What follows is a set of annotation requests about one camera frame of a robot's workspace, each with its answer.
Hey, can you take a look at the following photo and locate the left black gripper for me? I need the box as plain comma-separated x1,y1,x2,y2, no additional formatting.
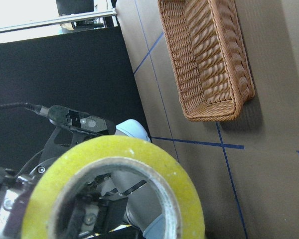
0,127,128,239

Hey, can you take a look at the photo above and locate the yellow tape roll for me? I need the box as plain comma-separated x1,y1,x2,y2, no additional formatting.
21,135,205,239

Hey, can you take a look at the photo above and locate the brown wicker basket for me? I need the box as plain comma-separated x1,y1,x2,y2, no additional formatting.
157,0,255,121

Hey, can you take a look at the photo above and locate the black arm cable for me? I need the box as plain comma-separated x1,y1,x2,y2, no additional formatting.
0,102,49,117

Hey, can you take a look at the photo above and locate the aluminium frame post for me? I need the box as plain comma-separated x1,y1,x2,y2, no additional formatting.
0,8,117,33

